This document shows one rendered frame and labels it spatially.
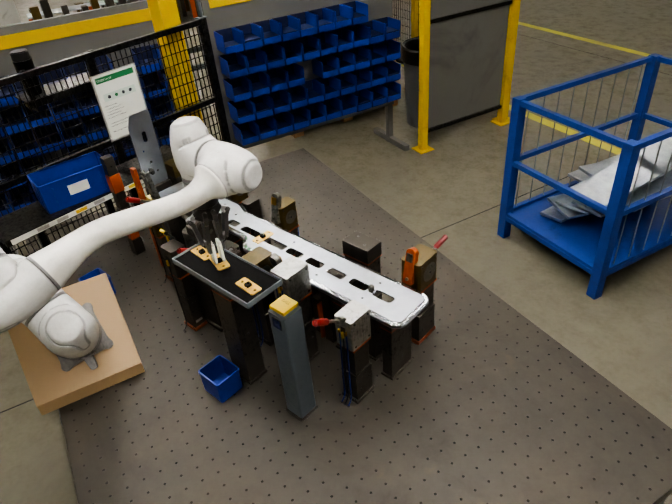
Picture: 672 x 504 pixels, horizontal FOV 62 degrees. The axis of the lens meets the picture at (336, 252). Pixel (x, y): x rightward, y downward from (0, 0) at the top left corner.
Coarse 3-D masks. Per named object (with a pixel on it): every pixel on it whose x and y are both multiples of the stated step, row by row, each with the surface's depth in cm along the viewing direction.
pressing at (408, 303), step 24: (168, 192) 248; (240, 216) 227; (264, 240) 212; (288, 240) 210; (336, 264) 196; (360, 264) 195; (336, 288) 185; (384, 288) 183; (408, 288) 183; (384, 312) 174; (408, 312) 173
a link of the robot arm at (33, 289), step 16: (0, 256) 120; (0, 272) 118; (16, 272) 120; (32, 272) 121; (0, 288) 117; (16, 288) 119; (32, 288) 120; (48, 288) 123; (0, 304) 117; (16, 304) 118; (32, 304) 121; (0, 320) 117; (16, 320) 120
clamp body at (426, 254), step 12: (420, 252) 188; (432, 252) 187; (420, 264) 182; (432, 264) 188; (420, 276) 184; (432, 276) 191; (420, 288) 187; (432, 288) 196; (432, 300) 200; (420, 312) 195; (432, 312) 202; (420, 324) 198; (432, 324) 206; (420, 336) 202
